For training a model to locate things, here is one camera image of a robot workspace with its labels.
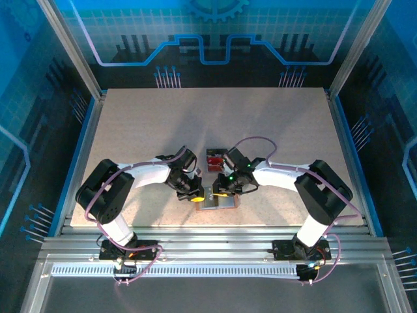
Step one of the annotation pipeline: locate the red black card item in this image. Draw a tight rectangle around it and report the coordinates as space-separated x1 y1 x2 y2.
205 147 229 173

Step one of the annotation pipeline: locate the red credit card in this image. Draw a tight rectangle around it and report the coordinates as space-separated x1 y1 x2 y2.
206 156 225 173

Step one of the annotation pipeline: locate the aluminium cross beam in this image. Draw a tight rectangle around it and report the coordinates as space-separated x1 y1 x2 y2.
38 226 395 263

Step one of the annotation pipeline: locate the black connector box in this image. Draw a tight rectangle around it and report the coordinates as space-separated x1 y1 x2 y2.
113 260 137 280
296 263 319 281

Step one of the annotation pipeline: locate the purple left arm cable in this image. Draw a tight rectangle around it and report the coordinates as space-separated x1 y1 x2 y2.
84 145 188 287

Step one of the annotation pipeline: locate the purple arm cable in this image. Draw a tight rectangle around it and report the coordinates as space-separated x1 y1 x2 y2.
84 145 188 287
233 136 363 287

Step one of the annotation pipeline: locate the white slotted cable duct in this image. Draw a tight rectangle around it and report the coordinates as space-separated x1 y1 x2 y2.
50 263 302 278

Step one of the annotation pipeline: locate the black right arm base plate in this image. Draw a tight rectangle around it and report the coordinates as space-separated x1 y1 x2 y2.
272 239 332 261

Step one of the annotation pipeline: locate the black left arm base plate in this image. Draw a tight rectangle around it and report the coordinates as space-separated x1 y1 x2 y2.
98 239 158 261

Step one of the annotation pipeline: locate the aluminium side rail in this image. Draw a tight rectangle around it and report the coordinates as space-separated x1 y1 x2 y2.
324 89 375 237
53 93 107 237

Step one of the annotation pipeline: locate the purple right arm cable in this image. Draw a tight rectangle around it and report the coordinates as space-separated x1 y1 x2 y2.
233 136 363 287

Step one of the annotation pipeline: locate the aluminium frame post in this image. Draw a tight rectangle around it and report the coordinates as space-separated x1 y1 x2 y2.
36 0 108 100
326 0 394 100

